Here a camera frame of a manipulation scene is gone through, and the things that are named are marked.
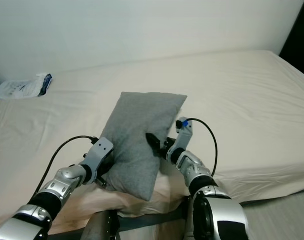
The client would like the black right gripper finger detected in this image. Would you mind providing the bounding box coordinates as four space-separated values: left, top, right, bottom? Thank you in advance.
145 132 165 157

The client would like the grey pillow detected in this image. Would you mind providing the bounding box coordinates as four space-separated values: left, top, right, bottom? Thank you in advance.
101 91 187 202

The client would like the left robot leg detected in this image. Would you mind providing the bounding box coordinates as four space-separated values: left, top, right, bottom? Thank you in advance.
81 210 120 240

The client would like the bed with beige sheet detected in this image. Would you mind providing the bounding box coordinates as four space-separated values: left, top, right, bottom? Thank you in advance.
0 49 304 236

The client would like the white blue plastic package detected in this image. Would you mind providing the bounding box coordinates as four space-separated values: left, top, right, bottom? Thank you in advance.
0 73 52 99

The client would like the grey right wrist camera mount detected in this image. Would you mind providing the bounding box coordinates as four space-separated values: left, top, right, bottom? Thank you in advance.
174 116 193 153

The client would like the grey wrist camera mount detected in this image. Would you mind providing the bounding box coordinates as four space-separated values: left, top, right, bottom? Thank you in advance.
174 116 193 153
84 136 115 173

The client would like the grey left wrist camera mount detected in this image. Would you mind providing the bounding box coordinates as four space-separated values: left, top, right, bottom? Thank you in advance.
84 136 115 173

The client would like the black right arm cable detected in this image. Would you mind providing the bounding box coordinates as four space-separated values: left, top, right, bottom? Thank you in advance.
187 117 218 176

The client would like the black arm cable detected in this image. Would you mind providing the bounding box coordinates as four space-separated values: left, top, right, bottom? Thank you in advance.
187 117 218 176
44 135 100 198

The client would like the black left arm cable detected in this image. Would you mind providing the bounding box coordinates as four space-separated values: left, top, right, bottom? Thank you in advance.
44 135 100 198

